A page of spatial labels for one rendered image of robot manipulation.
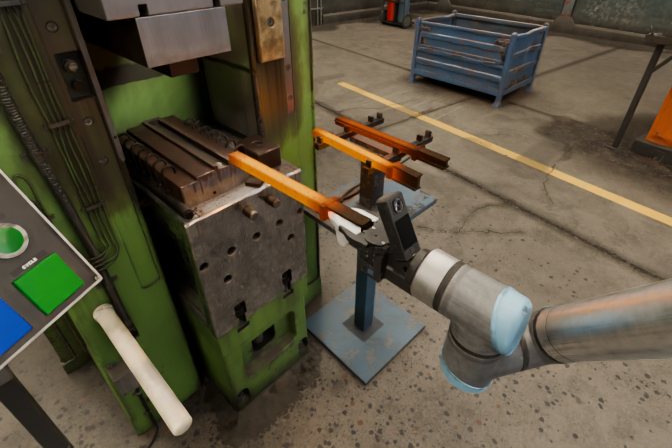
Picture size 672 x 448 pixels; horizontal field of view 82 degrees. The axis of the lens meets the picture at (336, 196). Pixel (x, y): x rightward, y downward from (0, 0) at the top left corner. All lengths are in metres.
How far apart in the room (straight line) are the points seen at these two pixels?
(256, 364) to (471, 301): 1.13
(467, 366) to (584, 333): 0.18
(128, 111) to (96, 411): 1.13
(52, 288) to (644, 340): 0.86
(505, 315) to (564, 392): 1.34
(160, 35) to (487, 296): 0.77
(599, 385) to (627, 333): 1.42
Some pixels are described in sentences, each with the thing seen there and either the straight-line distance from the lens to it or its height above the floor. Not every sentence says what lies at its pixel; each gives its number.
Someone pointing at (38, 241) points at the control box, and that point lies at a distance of 0.83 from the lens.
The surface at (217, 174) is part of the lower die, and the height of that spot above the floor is 0.97.
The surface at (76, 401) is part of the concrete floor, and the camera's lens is 1.97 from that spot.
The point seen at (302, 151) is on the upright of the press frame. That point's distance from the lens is 1.46.
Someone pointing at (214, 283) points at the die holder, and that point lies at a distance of 1.16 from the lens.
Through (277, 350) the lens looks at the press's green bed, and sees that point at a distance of 1.64.
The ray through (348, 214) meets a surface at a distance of 0.73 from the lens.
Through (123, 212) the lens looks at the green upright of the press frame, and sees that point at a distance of 1.16.
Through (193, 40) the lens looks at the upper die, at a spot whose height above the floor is 1.31.
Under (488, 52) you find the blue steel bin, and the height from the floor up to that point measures 0.50.
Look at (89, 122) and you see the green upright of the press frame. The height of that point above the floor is 1.14.
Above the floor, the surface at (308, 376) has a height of 0.00.
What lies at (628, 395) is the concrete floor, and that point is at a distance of 2.06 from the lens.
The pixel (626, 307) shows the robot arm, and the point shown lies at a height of 1.12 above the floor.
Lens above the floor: 1.50
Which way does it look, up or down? 34 degrees down
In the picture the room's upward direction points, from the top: straight up
